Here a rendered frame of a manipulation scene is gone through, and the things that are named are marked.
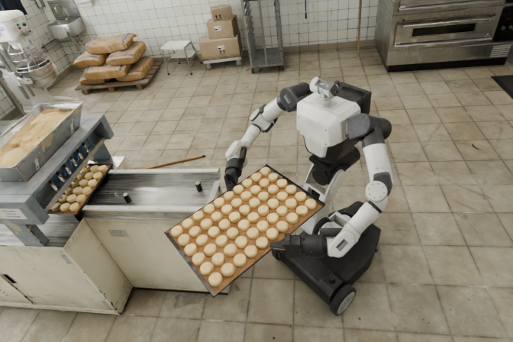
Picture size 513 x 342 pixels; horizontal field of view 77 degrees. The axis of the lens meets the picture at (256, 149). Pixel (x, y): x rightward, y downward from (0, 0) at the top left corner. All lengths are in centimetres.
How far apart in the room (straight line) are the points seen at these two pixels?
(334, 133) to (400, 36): 324
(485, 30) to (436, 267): 315
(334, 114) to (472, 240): 170
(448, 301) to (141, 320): 197
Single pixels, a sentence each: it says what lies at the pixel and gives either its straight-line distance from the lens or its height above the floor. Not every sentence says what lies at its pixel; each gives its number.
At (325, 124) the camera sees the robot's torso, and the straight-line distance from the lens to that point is 141.
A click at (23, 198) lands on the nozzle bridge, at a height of 118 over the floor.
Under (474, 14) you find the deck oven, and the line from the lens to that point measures 479.
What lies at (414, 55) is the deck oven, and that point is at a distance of 475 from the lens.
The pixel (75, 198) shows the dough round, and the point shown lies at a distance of 208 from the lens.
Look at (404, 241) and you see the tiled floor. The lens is 266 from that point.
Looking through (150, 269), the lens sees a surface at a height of 34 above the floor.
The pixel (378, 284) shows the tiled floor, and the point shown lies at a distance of 243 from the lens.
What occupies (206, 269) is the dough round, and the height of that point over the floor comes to 102.
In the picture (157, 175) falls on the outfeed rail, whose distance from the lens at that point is 202.
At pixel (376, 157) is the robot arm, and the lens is 133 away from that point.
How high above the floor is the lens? 210
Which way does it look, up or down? 38 degrees down
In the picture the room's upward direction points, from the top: 10 degrees counter-clockwise
